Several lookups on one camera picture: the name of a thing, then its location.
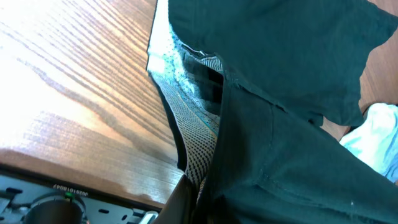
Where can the light blue t-shirt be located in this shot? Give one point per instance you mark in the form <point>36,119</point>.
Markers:
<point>375,141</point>

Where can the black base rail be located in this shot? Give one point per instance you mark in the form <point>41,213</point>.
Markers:
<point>27,201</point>

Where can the black shorts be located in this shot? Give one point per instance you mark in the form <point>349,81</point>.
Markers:
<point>246,87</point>

